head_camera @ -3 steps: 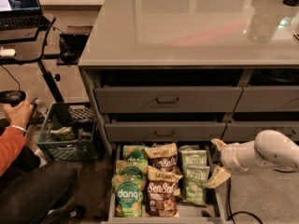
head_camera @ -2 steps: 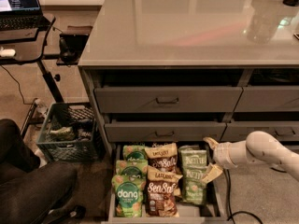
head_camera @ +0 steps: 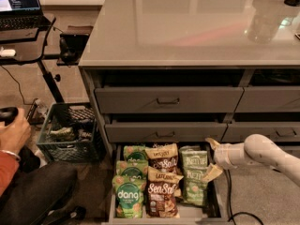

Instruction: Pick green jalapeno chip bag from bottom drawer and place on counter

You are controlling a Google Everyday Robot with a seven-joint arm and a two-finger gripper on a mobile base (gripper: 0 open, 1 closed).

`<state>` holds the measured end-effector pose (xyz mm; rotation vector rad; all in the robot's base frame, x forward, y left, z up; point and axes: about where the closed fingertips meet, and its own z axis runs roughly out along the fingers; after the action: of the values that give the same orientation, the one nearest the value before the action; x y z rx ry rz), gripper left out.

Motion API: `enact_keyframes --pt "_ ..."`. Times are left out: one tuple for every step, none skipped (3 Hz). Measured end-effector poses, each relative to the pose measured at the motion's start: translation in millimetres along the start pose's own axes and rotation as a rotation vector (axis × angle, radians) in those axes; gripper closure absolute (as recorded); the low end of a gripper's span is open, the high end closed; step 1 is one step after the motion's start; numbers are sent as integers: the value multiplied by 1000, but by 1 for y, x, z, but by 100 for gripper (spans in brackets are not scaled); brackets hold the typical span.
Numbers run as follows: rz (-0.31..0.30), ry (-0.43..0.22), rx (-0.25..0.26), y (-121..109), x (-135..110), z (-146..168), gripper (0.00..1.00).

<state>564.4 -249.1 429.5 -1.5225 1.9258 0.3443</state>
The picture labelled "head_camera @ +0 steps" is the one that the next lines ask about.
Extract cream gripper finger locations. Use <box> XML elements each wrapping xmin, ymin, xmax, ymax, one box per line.
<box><xmin>205</xmin><ymin>138</ymin><xmax>220</xmax><ymax>150</ymax></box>
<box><xmin>202</xmin><ymin>164</ymin><xmax>223</xmax><ymax>183</ymax></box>

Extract green kettle chip bag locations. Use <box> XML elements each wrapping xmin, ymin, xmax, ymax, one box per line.
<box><xmin>179</xmin><ymin>146</ymin><xmax>208</xmax><ymax>168</ymax></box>
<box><xmin>183</xmin><ymin>168</ymin><xmax>208</xmax><ymax>206</ymax></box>

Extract black handheld controller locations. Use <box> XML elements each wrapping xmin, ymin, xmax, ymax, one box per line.
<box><xmin>0</xmin><ymin>107</ymin><xmax>18</xmax><ymax>124</ymax></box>

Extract orange sleeved forearm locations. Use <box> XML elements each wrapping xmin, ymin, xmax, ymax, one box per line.
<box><xmin>0</xmin><ymin>150</ymin><xmax>21</xmax><ymax>196</ymax></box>

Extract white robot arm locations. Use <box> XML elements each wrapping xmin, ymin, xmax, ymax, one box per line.
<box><xmin>202</xmin><ymin>134</ymin><xmax>300</xmax><ymax>186</ymax></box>

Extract open bottom grey drawer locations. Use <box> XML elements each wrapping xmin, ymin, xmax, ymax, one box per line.
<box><xmin>109</xmin><ymin>142</ymin><xmax>226</xmax><ymax>225</ymax></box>

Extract rear sea salt chip bag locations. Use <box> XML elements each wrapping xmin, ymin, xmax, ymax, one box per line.
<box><xmin>145</xmin><ymin>143</ymin><xmax>178</xmax><ymax>173</ymax></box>

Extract sea salt chip bag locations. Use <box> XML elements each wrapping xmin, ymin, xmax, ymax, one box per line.
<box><xmin>146</xmin><ymin>167</ymin><xmax>183</xmax><ymax>218</ymax></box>
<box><xmin>145</xmin><ymin>143</ymin><xmax>178</xmax><ymax>173</ymax></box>

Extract front sea salt chip bag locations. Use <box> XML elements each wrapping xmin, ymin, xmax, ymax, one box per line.
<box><xmin>146</xmin><ymin>167</ymin><xmax>183</xmax><ymax>218</ymax></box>

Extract middle green dang bag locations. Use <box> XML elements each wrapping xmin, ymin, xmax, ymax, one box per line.
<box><xmin>116</xmin><ymin>160</ymin><xmax>148</xmax><ymax>179</ymax></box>

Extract green dang bag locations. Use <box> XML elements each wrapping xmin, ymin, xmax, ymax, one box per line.
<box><xmin>116</xmin><ymin>160</ymin><xmax>148</xmax><ymax>179</ymax></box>
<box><xmin>112</xmin><ymin>175</ymin><xmax>146</xmax><ymax>218</ymax></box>
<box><xmin>123</xmin><ymin>145</ymin><xmax>147</xmax><ymax>161</ymax></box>

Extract rear green dang bag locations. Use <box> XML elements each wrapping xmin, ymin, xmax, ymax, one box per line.
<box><xmin>123</xmin><ymin>145</ymin><xmax>147</xmax><ymax>161</ymax></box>

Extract front green dang bag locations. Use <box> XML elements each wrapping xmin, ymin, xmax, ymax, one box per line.
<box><xmin>112</xmin><ymin>175</ymin><xmax>146</xmax><ymax>218</ymax></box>

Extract grey drawer cabinet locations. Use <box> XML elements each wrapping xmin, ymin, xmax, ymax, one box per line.
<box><xmin>79</xmin><ymin>0</ymin><xmax>300</xmax><ymax>152</ymax></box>

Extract person's hand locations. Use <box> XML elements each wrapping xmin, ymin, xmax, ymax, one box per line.
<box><xmin>0</xmin><ymin>108</ymin><xmax>31</xmax><ymax>155</ymax></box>

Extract green plastic crate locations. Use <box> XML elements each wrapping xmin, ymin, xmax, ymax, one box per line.
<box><xmin>37</xmin><ymin>102</ymin><xmax>99</xmax><ymax>163</ymax></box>

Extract black box on floor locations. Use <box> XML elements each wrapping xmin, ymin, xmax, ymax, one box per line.
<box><xmin>57</xmin><ymin>25</ymin><xmax>93</xmax><ymax>65</ymax></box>

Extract person's dark trouser legs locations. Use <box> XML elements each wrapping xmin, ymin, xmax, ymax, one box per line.
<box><xmin>0</xmin><ymin>148</ymin><xmax>77</xmax><ymax>225</ymax></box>

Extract black laptop stand table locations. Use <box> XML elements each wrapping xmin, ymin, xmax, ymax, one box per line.
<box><xmin>0</xmin><ymin>13</ymin><xmax>64</xmax><ymax>102</ymax></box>

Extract white small device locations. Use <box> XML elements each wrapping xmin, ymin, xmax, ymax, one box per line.
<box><xmin>0</xmin><ymin>49</ymin><xmax>16</xmax><ymax>57</ymax></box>

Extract open laptop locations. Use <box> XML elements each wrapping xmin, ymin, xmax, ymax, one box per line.
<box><xmin>0</xmin><ymin>0</ymin><xmax>51</xmax><ymax>31</ymax></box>

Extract black power cable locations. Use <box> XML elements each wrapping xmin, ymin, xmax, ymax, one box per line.
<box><xmin>222</xmin><ymin>169</ymin><xmax>265</xmax><ymax>225</ymax></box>

